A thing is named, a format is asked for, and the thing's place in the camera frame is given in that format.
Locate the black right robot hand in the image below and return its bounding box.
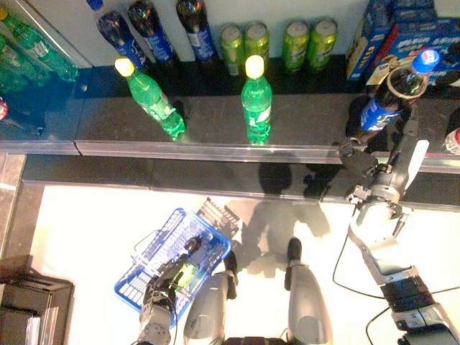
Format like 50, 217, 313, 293
339, 103, 431, 208

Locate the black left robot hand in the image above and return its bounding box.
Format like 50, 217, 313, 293
142, 254, 192, 314

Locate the blue plastic shopping basket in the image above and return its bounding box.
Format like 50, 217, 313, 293
114, 207, 233, 329

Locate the pepsi bottle with neck tag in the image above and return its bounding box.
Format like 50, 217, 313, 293
346, 47, 441, 145

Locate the green sprite bottle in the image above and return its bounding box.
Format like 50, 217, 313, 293
0, 6, 81, 83
0, 35, 48, 95
114, 56, 186, 142
240, 54, 273, 146
175, 263, 199, 289

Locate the silver left robot leg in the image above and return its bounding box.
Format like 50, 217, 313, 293
183, 250, 239, 345

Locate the silver robot leg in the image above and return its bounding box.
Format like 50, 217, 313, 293
183, 250, 239, 345
283, 236, 334, 345

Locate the clear water bottle red cap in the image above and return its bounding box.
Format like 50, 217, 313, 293
444, 126, 460, 157

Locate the dark shelf board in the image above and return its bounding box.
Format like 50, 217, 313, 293
73, 63, 360, 165
369, 86, 460, 175
0, 68, 86, 157

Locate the dark shelf base plinth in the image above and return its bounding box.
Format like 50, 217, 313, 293
21, 154, 460, 213

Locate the black box stack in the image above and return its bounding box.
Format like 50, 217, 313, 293
0, 254, 75, 345

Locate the silver right robot leg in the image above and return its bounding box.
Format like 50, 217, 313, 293
283, 236, 334, 345

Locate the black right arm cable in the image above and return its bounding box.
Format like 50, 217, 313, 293
331, 232, 460, 345

